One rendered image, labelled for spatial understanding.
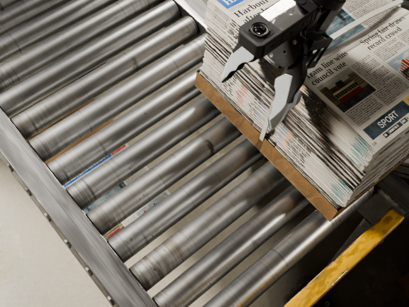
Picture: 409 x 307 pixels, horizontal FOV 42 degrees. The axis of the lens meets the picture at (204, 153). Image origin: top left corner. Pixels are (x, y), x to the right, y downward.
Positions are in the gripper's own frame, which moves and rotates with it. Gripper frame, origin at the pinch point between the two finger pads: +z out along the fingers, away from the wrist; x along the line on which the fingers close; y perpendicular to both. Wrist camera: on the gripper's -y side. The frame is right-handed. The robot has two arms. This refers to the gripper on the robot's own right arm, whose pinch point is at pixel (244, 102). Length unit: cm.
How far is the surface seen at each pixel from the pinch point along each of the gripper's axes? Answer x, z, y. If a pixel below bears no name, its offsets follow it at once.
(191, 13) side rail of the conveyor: 35.1, 8.3, 26.9
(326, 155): -13.1, 1.6, 8.4
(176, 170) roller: 6.4, 22.8, 3.6
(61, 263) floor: 36, 103, 24
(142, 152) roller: 13.3, 23.9, 1.1
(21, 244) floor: 50, 106, 18
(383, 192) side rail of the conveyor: -21.4, 8.9, 26.7
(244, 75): 6.7, 1.2, 8.8
